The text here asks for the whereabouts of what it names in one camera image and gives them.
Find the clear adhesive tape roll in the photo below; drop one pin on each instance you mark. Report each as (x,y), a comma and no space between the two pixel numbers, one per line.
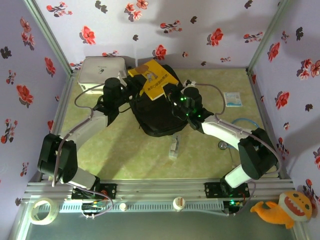
(35,215)

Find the aluminium corner post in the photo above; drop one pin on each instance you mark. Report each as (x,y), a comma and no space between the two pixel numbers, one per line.
(268,35)
(47,35)

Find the orange plush fish toy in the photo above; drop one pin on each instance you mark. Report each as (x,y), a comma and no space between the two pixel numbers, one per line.
(280,210)

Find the yellow book with orange circle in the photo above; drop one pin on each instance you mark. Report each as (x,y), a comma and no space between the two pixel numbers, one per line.
(152,80)

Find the white bottle with printed cap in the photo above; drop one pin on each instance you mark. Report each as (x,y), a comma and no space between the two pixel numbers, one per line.
(179,203)

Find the white zip pouch case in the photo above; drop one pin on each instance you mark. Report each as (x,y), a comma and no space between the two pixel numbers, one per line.
(100,67)

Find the clear plastic pencil case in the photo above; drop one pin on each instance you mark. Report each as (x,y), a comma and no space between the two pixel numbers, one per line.
(174,147)

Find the black fabric backpack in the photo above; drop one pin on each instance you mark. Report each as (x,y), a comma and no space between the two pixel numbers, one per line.
(155,115)

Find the white blue tissue packet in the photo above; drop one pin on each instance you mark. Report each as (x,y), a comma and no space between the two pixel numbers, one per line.
(233,99)

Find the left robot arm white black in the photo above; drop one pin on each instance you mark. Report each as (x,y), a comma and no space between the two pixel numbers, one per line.
(82,127)

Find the aluminium frame rail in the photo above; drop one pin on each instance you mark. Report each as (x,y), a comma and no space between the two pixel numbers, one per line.
(155,186)

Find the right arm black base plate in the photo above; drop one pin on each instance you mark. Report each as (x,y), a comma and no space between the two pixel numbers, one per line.
(212,188)

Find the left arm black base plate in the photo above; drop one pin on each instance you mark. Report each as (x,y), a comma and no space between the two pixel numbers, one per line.
(110,190)

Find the small white round cap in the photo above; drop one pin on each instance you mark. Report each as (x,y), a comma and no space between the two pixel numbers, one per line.
(123,206)

